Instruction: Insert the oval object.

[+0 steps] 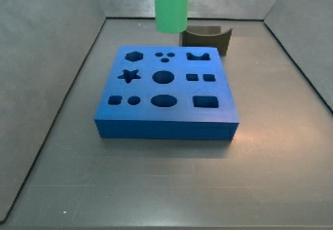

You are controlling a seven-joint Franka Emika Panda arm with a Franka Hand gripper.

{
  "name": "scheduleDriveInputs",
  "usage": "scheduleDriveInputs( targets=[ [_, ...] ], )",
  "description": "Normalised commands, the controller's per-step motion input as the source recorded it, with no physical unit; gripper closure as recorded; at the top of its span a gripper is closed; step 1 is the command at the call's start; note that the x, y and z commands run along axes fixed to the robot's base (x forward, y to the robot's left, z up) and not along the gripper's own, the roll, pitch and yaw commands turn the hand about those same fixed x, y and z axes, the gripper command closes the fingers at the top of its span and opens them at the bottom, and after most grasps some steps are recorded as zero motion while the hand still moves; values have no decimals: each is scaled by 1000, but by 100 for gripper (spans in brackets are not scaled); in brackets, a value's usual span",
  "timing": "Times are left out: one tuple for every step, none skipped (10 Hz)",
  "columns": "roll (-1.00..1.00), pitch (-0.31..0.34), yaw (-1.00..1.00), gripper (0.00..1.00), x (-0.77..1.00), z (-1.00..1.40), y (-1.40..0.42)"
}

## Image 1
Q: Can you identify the blue shape-sorting block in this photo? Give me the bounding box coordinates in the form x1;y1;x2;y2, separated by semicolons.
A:
95;46;239;140

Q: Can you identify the dark curved holder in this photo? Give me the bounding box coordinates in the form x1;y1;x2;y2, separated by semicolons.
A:
179;25;233;57

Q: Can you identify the green oval peg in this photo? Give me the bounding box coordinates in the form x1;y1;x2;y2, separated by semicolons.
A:
155;0;189;33

